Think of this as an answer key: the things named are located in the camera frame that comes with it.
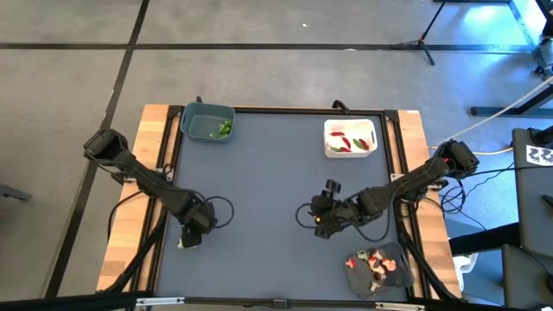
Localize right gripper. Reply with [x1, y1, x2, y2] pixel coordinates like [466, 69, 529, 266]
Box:
[308, 178, 368, 230]

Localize white plastic basket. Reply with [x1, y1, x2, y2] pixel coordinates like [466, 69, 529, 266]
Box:
[322, 117, 379, 160]

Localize teal plastic basket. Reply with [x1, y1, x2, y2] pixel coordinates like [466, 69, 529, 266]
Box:
[178, 101, 236, 144]

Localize dark grey plastic basket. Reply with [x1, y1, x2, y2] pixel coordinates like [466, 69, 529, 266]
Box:
[343, 241, 416, 300]

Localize white plastic object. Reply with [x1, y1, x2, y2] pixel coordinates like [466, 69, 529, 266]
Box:
[452, 252, 480, 293]

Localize black desk beam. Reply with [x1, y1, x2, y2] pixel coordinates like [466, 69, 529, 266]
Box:
[448, 222, 522, 257]

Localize grey floor object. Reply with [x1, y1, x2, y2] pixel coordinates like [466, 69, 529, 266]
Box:
[0, 182, 34, 203]

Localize black tripod stand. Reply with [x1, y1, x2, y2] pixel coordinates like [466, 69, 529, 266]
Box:
[391, 0, 450, 67]

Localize black desk leg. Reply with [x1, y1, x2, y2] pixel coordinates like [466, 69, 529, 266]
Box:
[469, 73, 553, 117]

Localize grey cabinet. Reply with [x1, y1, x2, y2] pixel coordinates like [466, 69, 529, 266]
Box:
[512, 126, 553, 260]

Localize grey box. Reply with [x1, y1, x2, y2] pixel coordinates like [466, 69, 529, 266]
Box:
[500, 244, 553, 311]

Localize white paper black print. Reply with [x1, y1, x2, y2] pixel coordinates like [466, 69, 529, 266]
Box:
[525, 144, 553, 168]

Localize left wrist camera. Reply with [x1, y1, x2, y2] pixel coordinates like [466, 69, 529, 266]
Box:
[180, 224, 203, 250]

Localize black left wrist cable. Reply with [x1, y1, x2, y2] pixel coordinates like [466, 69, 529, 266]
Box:
[202, 194, 236, 230]

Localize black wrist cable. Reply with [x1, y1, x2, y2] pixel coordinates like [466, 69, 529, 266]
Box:
[202, 194, 236, 230]
[295, 200, 390, 244]

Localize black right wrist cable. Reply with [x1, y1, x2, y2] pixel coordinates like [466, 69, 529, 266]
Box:
[295, 200, 390, 244]

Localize black power cable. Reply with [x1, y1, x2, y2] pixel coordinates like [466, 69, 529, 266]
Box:
[106, 188, 146, 243]

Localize silver metal bracket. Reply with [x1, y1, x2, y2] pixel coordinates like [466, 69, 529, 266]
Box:
[374, 301, 427, 311]
[135, 296, 186, 308]

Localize black floor cables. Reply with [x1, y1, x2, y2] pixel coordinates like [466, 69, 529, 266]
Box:
[438, 162, 519, 232]

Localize black aluminium table frame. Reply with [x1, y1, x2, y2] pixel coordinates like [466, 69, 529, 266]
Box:
[95, 103, 464, 311]

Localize yellow floor cable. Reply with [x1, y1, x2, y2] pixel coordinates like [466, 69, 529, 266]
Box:
[474, 147, 515, 156]

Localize white floor cable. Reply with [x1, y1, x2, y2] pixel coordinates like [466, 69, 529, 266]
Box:
[435, 75, 553, 146]

